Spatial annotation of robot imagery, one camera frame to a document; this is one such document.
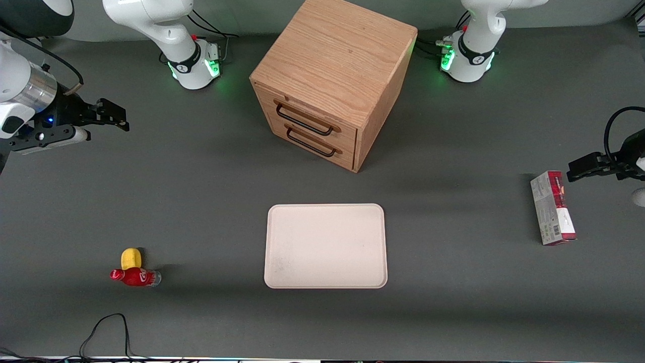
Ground black arm base cables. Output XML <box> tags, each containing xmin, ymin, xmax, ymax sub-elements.
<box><xmin>416</xmin><ymin>11</ymin><xmax>471</xmax><ymax>60</ymax></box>
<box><xmin>187</xmin><ymin>9</ymin><xmax>239</xmax><ymax>65</ymax></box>

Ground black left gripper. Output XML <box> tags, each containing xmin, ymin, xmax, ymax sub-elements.
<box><xmin>566</xmin><ymin>129</ymin><xmax>645</xmax><ymax>183</ymax></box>

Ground red coke bottle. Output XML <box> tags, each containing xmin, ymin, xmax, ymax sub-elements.
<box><xmin>109</xmin><ymin>266</ymin><xmax>162</xmax><ymax>288</ymax></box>

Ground black right arm base cables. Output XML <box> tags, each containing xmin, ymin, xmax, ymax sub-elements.
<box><xmin>187</xmin><ymin>9</ymin><xmax>239</xmax><ymax>65</ymax></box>

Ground black drawer handle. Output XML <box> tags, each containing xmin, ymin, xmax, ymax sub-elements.
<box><xmin>285</xmin><ymin>126</ymin><xmax>338</xmax><ymax>158</ymax></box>
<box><xmin>274</xmin><ymin>100</ymin><xmax>337</xmax><ymax>137</ymax></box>

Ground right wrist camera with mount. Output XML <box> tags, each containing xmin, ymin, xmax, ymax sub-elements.
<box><xmin>9</xmin><ymin>125</ymin><xmax>92</xmax><ymax>155</ymax></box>

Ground black cable along right arm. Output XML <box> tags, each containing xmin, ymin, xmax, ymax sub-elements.
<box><xmin>0</xmin><ymin>30</ymin><xmax>84</xmax><ymax>96</ymax></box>

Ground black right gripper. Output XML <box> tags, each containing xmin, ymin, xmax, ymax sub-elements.
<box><xmin>31</xmin><ymin>85</ymin><xmax>131</xmax><ymax>134</ymax></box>

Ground black cable at table edge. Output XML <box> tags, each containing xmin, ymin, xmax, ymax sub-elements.
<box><xmin>0</xmin><ymin>313</ymin><xmax>202</xmax><ymax>363</ymax></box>

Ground wooden two-drawer cabinet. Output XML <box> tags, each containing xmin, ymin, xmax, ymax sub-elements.
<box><xmin>249</xmin><ymin>0</ymin><xmax>418</xmax><ymax>173</ymax></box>

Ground yellow lemon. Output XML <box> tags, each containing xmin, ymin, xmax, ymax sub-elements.
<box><xmin>120</xmin><ymin>247</ymin><xmax>143</xmax><ymax>271</ymax></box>

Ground grey and red carton box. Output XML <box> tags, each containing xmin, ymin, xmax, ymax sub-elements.
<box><xmin>530</xmin><ymin>170</ymin><xmax>578</xmax><ymax>247</ymax></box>

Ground beige rectangular tray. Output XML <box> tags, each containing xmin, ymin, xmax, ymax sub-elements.
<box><xmin>264</xmin><ymin>203</ymin><xmax>389</xmax><ymax>289</ymax></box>

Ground black left arm base cables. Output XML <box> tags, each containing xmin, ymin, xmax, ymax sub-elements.
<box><xmin>416</xmin><ymin>11</ymin><xmax>471</xmax><ymax>60</ymax></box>

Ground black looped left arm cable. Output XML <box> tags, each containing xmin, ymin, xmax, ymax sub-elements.
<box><xmin>604</xmin><ymin>106</ymin><xmax>645</xmax><ymax>163</ymax></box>

